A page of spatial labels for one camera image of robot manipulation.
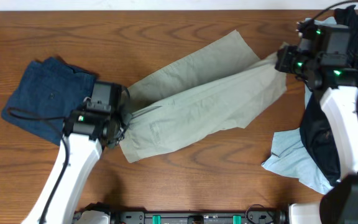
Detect khaki shorts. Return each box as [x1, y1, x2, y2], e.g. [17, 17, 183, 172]
[120, 31, 287, 162]

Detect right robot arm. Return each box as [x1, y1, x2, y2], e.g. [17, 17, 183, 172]
[275, 19, 358, 223]

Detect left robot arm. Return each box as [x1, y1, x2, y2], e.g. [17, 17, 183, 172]
[23, 81, 132, 223]

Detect folded navy blue shorts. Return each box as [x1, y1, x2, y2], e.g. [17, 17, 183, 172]
[1, 57, 96, 145]

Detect black patterned garment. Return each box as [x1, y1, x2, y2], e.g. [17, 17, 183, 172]
[300, 6, 358, 187]

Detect light blue garment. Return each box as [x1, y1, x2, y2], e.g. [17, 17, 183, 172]
[261, 16, 338, 195]

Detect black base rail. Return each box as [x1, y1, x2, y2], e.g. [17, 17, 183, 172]
[71, 202, 289, 224]

